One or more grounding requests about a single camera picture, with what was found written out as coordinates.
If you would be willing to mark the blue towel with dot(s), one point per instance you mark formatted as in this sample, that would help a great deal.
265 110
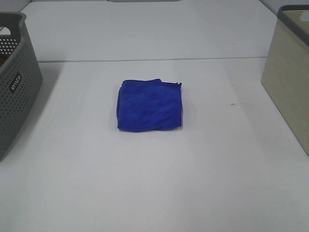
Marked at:
149 105

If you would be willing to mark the beige plastic basket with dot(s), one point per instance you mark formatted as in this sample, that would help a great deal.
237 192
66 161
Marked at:
286 72

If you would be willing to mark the grey perforated plastic basket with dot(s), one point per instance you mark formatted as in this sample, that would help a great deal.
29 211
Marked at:
20 77

